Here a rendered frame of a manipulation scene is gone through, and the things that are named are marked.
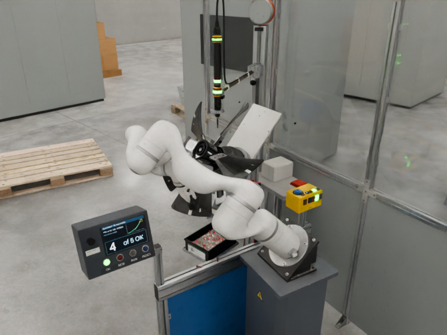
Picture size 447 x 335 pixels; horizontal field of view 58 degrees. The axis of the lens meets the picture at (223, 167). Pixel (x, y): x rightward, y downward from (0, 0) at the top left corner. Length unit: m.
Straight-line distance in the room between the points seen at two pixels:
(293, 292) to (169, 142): 0.76
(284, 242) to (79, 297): 1.90
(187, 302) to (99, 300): 1.25
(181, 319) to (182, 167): 0.83
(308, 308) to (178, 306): 0.58
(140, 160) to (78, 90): 6.40
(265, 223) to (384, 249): 1.05
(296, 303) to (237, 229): 0.47
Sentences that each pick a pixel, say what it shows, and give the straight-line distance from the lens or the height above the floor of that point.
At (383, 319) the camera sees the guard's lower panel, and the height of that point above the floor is 0.24.
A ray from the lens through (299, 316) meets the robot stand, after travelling 1.83.
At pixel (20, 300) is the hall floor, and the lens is 3.32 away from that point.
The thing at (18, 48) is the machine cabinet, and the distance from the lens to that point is 7.37.
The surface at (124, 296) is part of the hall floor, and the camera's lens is 3.10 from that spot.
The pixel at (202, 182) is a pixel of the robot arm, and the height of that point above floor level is 1.38.
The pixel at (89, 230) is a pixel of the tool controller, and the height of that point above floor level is 1.25.
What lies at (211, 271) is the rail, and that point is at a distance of 1.92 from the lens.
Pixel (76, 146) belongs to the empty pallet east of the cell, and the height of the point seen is 0.14.
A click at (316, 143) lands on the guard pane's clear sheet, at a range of 2.58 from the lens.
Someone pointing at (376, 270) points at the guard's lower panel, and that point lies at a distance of 2.55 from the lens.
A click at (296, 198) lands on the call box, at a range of 2.04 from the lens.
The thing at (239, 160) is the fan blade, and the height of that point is 1.21.
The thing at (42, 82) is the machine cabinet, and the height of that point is 0.53.
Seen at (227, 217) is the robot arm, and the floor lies 1.28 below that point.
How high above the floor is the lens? 2.03
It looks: 24 degrees down
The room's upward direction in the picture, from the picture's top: straight up
